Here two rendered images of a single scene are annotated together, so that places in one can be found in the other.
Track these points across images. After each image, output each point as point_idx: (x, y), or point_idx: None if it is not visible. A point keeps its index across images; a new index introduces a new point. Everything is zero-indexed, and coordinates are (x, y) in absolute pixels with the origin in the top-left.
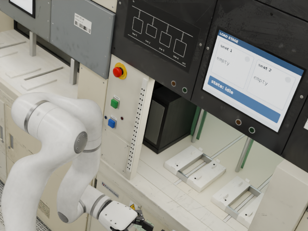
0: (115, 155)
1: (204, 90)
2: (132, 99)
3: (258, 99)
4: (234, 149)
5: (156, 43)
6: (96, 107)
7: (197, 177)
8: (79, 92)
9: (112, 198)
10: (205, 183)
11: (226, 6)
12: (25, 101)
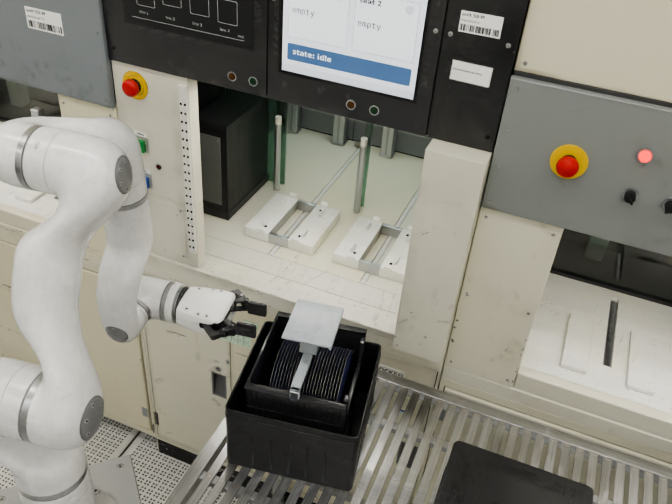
0: (163, 234)
1: (285, 71)
2: (168, 127)
3: (373, 56)
4: (342, 183)
5: (185, 16)
6: (124, 126)
7: (302, 233)
8: None
9: None
10: (317, 239)
11: None
12: (6, 132)
